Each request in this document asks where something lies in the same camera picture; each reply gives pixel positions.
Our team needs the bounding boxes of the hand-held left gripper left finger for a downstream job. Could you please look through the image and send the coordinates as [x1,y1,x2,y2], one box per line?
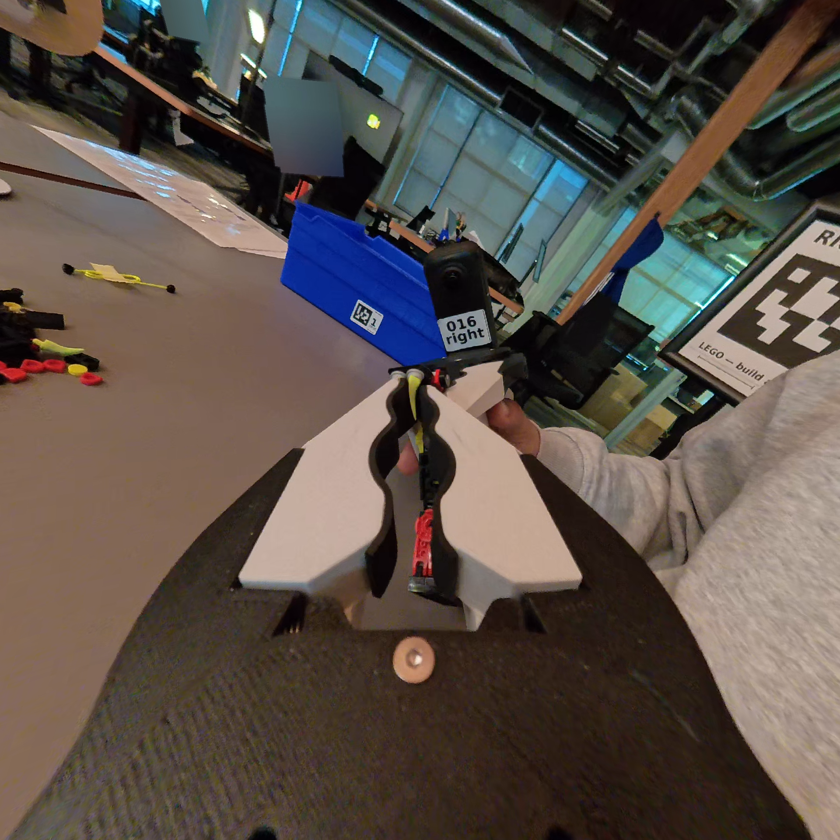
[238,377,403,627]

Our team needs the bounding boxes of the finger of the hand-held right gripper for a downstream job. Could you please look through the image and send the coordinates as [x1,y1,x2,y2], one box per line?
[448,360,514,421]

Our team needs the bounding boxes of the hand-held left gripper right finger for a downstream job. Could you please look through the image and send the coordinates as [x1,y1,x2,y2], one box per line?
[425,386,584,632]

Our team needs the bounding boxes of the black red yellow lego assembly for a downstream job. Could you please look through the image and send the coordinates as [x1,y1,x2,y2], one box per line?
[390,367,455,597]

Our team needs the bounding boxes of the yellow lego rod black ends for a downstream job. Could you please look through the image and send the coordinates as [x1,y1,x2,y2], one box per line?
[62,262,177,295]

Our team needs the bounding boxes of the pile of loose lego pieces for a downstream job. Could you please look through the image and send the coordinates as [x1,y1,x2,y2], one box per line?
[0,287,105,388]

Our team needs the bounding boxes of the person's right hand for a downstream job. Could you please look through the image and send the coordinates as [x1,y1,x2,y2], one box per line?
[395,399,543,476]

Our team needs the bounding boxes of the wooden workbench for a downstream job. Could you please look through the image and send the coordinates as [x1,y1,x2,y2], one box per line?
[363,199,526,317]

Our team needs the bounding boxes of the blue plastic bin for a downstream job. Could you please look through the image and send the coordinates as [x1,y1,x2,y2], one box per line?
[280,201,455,366]

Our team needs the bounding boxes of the black office chair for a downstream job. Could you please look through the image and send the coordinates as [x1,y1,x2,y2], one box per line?
[504,304,657,411]

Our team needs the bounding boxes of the cardboard box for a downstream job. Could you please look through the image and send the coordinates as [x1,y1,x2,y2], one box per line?
[577,365,660,448]

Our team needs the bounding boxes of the blue cloth flag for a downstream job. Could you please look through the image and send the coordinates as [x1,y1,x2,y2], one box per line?
[589,215,665,311]

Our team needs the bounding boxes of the white instruction sheet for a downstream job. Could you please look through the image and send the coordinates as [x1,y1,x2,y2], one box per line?
[31,125,291,258]

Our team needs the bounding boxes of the framed marker sign board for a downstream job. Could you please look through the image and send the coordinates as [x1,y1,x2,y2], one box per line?
[658,202,840,403]

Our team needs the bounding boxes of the wooden beam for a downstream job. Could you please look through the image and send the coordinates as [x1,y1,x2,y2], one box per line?
[556,0,840,324]

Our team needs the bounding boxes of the round wooden board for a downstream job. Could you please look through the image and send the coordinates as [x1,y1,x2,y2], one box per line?
[0,0,105,57]

